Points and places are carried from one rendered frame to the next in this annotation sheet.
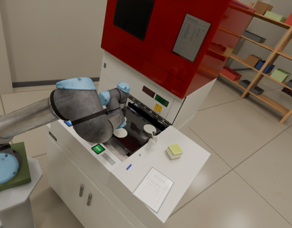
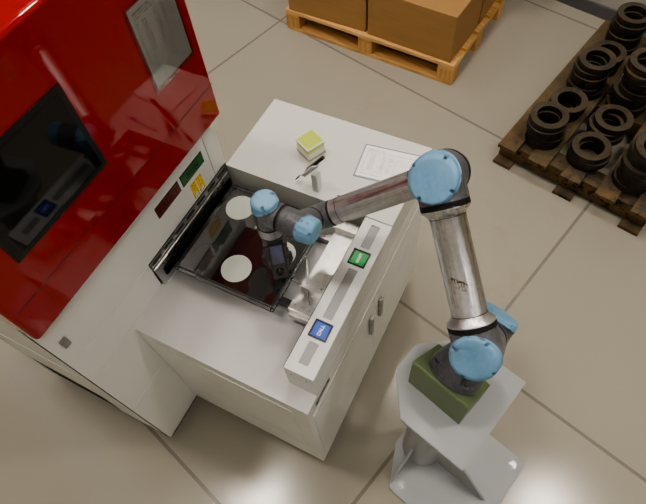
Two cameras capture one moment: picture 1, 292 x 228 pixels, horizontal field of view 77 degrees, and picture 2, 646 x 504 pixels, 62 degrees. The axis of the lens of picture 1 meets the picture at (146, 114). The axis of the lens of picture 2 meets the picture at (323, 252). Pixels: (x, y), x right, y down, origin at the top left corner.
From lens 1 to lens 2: 1.35 m
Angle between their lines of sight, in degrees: 57
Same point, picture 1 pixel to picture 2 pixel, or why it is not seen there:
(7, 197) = not seen: hidden behind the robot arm
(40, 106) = (465, 227)
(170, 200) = (397, 145)
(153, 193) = (399, 164)
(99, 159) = (378, 249)
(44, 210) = (368, 441)
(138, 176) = not seen: hidden behind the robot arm
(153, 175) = (369, 170)
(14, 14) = not seen: outside the picture
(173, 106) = (208, 144)
